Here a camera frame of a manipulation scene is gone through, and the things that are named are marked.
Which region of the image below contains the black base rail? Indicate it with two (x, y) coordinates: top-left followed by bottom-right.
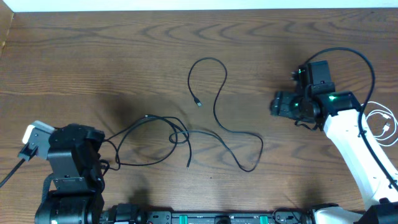
(99, 202), (368, 224)

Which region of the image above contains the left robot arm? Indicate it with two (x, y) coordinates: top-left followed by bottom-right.
(34, 124), (105, 224)

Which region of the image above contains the thin black cable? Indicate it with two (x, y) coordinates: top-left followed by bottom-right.
(169, 57), (264, 173)

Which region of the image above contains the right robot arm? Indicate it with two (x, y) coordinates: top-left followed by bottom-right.
(271, 60), (397, 223)

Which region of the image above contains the thick black USB cable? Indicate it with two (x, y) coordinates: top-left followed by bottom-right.
(99, 114), (193, 171)

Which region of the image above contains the white USB cable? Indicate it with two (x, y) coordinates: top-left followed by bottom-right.
(362, 101), (398, 147)

